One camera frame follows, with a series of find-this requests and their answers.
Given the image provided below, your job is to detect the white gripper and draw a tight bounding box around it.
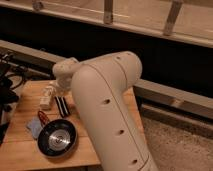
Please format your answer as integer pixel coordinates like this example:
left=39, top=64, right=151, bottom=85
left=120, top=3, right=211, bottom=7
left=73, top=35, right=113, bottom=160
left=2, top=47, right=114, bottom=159
left=48, top=77, right=71, bottom=97

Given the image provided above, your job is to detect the black white striped eraser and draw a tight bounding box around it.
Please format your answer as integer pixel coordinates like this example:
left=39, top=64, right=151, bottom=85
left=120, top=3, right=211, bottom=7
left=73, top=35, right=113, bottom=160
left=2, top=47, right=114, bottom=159
left=55, top=96, right=70, bottom=118

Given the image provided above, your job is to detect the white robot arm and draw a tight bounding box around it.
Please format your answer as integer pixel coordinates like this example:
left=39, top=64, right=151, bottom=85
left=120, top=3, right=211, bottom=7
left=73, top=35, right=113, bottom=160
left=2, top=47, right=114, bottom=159
left=52, top=51, right=159, bottom=171

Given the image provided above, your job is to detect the white tube bottle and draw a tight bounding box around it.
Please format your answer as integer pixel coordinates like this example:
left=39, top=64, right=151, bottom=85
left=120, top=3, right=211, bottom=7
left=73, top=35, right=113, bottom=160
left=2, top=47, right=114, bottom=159
left=39, top=86, right=53, bottom=110

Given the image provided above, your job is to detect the blue cloth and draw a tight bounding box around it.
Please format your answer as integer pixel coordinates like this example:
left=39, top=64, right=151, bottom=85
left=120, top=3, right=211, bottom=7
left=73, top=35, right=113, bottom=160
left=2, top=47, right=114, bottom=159
left=26, top=117, right=42, bottom=139

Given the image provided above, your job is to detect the black frying pan red handle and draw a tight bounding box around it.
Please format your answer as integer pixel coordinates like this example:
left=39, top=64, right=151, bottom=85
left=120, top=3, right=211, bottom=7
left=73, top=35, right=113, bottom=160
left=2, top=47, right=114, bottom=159
left=37, top=111, right=78, bottom=158

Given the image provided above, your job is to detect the black cables and equipment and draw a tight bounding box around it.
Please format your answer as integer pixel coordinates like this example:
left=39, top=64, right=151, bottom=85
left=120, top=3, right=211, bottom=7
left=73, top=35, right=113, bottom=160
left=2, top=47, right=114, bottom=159
left=0, top=51, right=29, bottom=146

